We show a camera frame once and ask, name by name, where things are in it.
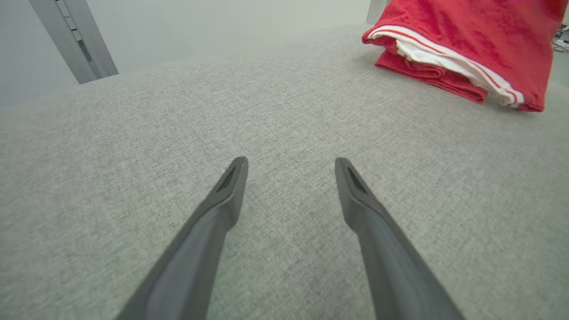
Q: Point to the grey vertical post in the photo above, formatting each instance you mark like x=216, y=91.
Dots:
x=75, y=40

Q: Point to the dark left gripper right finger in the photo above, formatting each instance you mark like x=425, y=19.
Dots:
x=386, y=253

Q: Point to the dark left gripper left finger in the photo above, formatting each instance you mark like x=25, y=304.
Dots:
x=200, y=249

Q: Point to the red and white basketball jersey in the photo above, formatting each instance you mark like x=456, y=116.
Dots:
x=489, y=31

